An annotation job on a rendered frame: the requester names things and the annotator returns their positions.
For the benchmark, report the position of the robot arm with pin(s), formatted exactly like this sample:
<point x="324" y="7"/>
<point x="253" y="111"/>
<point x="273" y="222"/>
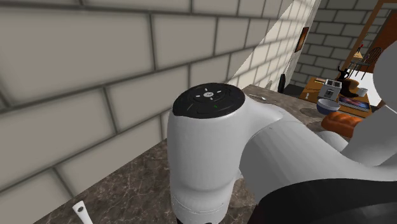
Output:
<point x="204" y="149"/>

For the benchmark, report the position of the silver spoon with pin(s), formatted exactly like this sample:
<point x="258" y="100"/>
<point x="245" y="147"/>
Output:
<point x="259" y="97"/>

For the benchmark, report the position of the black bottle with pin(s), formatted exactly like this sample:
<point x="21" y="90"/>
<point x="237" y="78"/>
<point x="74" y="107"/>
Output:
<point x="281" y="83"/>

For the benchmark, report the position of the orange wooden table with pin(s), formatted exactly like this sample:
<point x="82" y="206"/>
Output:
<point x="311" y="90"/>

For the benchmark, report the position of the blue bowl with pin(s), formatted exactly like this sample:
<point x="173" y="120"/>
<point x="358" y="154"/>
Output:
<point x="327" y="107"/>

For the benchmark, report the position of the silver toaster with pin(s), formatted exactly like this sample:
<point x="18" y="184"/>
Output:
<point x="329" y="90"/>

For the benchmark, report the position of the orange bread loaf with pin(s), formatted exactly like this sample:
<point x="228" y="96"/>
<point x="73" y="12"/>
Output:
<point x="339" y="122"/>

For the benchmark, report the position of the dark patterned book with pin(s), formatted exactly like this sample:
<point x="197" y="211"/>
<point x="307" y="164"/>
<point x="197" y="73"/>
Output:
<point x="354" y="103"/>

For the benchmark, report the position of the white cup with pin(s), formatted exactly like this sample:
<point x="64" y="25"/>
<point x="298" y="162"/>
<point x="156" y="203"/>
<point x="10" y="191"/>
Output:
<point x="362" y="91"/>

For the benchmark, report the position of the dark wooden chair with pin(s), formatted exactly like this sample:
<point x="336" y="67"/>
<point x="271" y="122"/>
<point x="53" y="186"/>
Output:
<point x="370" y="57"/>

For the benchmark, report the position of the brown wooden door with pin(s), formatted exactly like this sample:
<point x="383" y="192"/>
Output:
<point x="386" y="37"/>

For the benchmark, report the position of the dark framed wall picture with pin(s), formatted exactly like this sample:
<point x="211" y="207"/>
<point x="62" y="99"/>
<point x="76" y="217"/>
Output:
<point x="301" y="39"/>

